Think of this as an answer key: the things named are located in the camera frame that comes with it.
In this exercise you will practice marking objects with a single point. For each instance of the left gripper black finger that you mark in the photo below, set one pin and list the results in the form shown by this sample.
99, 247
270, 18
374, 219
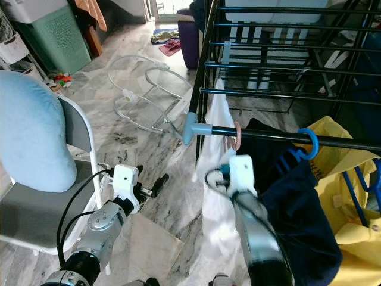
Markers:
159, 183

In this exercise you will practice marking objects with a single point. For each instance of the pink plastic clothes hanger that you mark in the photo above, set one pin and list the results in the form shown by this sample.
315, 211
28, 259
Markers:
238, 136

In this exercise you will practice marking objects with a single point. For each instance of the white garment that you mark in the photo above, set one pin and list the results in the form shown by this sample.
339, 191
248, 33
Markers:
217, 214

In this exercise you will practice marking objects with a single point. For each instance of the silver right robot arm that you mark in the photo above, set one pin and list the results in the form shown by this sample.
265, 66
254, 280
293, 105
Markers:
262, 238

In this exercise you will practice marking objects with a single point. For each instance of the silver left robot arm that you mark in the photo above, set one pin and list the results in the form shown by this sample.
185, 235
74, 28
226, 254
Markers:
98, 238

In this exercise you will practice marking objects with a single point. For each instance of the blue clothes hanger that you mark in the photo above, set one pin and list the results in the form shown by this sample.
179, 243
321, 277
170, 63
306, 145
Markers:
309, 146

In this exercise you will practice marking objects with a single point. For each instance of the grey pipe fitting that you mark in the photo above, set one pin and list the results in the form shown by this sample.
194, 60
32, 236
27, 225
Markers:
195, 129

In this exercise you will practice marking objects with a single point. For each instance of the navy garment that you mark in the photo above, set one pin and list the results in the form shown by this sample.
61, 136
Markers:
297, 208

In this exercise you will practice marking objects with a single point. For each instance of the white grey folding chair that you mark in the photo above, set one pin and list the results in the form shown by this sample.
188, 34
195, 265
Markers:
59, 208

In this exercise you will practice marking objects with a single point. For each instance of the left robot leg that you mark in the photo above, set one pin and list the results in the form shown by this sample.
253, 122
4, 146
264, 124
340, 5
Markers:
141, 282

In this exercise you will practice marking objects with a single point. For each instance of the robot leg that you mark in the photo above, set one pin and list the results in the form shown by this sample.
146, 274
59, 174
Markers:
141, 282
220, 280

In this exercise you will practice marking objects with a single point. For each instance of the right robot leg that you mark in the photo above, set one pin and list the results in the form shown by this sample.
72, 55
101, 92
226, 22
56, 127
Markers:
220, 280

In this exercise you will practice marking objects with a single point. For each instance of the black drying rack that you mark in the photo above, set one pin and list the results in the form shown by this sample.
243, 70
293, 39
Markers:
280, 65

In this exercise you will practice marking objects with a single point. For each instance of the light blue cushion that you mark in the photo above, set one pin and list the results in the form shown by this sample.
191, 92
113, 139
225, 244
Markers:
38, 131

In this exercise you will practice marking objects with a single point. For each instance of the yellow garment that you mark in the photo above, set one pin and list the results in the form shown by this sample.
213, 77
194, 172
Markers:
354, 202

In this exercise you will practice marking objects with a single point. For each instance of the red cloth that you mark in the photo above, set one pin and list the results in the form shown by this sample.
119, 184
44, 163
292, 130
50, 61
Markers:
169, 46

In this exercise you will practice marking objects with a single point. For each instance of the small colourful toy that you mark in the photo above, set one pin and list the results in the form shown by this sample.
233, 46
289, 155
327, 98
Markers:
62, 78

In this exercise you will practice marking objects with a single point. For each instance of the dark purple seat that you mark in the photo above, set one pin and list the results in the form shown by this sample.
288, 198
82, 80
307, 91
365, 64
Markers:
189, 37

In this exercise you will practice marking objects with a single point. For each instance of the brown wooden board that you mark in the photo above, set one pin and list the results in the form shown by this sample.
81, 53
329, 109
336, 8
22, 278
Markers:
95, 15

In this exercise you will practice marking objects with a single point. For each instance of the white storage shelf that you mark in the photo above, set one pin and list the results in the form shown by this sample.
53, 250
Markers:
13, 42

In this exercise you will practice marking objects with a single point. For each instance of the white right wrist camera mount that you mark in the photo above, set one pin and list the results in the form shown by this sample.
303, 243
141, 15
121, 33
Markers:
243, 174

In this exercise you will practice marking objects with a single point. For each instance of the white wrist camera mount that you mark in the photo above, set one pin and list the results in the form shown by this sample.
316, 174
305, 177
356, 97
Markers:
243, 174
125, 182

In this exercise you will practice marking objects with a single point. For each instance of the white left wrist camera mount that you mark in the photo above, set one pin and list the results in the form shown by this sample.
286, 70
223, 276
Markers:
125, 182

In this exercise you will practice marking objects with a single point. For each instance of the white tubular frame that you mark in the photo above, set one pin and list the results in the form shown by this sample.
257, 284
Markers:
152, 98

